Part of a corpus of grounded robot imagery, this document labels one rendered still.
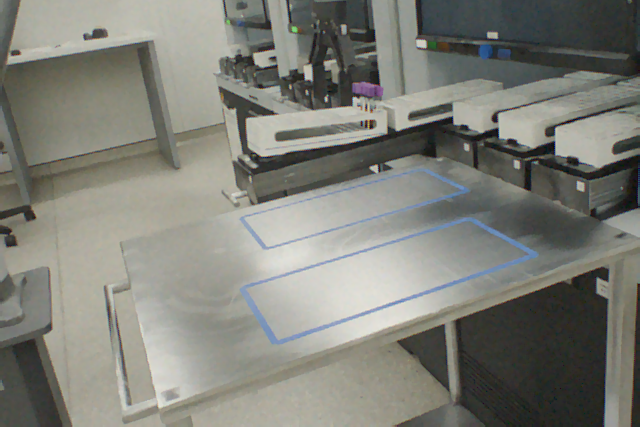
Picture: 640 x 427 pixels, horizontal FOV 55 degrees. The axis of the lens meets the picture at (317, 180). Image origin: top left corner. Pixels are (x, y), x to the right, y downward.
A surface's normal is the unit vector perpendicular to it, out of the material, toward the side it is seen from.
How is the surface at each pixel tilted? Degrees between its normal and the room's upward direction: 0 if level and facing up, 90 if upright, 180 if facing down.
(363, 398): 0
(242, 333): 0
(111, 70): 90
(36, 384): 90
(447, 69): 90
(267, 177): 90
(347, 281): 0
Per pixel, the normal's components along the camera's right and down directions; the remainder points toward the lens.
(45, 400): 0.92, 0.00
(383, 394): -0.13, -0.93
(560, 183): -0.91, 0.25
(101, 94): 0.40, 0.25
